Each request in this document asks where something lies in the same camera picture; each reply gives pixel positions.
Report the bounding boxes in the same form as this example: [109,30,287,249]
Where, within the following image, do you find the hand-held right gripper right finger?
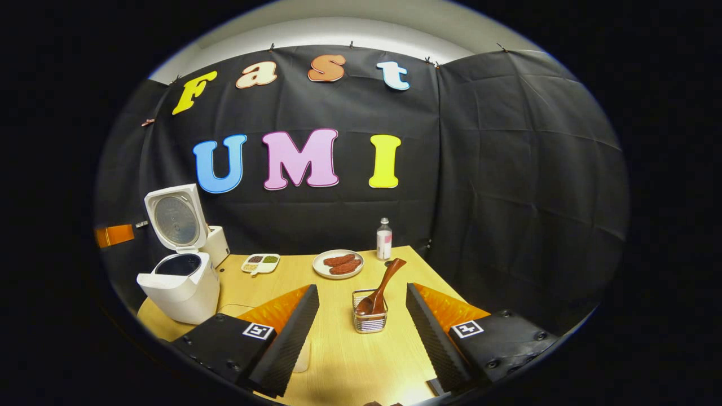
[405,283,559,396]

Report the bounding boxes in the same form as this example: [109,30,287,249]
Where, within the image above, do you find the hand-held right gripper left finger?
[169,285,320,399]

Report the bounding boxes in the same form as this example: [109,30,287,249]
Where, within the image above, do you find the wire chopstick holder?
[351,288,389,334]

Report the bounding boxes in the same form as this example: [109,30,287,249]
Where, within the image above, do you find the brown wooden spoon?
[355,258,407,316]

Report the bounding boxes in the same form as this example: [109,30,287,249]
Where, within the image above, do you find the white rice cooker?
[137,184,221,325]

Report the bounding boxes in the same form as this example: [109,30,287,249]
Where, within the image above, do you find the white round plate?
[312,249,366,280]

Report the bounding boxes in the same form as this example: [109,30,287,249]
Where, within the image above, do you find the white divided grain dish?
[241,253,281,276]

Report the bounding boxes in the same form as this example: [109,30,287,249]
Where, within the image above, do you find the white toaster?
[200,226,231,269]

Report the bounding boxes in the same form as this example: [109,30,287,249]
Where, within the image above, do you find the clear bottle pink label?
[376,218,393,261]

